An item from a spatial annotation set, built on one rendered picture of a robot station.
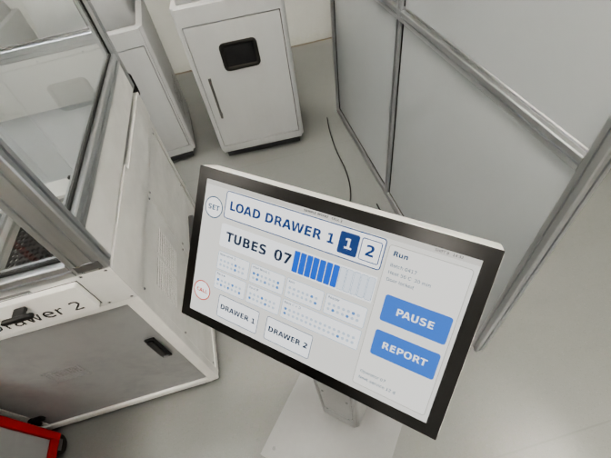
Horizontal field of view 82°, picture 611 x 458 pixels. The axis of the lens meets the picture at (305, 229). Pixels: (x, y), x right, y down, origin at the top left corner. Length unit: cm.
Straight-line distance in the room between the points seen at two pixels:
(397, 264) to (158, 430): 146
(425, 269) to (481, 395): 123
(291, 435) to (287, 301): 103
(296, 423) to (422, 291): 115
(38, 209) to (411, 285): 71
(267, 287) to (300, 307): 7
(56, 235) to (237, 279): 42
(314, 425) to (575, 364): 110
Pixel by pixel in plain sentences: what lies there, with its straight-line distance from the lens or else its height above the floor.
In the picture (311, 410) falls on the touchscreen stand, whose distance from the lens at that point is 161.
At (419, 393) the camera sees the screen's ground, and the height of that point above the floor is 101.
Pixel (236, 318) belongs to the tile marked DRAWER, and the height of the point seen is 100.
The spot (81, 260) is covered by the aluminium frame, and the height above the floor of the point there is 99.
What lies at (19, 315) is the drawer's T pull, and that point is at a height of 91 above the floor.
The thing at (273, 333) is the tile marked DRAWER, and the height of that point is 100.
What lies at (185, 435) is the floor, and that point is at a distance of 177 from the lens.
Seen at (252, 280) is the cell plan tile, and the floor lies 106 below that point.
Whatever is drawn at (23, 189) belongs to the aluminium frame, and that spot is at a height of 121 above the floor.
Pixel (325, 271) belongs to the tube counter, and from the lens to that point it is 58.
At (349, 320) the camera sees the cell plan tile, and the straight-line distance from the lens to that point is 59.
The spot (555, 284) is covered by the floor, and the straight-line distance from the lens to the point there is 208.
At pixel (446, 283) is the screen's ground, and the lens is 54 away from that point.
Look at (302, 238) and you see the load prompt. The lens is 59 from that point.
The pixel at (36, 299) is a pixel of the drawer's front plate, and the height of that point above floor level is 92.
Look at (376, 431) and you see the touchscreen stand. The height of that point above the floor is 4.
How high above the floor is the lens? 160
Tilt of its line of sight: 50 degrees down
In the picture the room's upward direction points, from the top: 11 degrees counter-clockwise
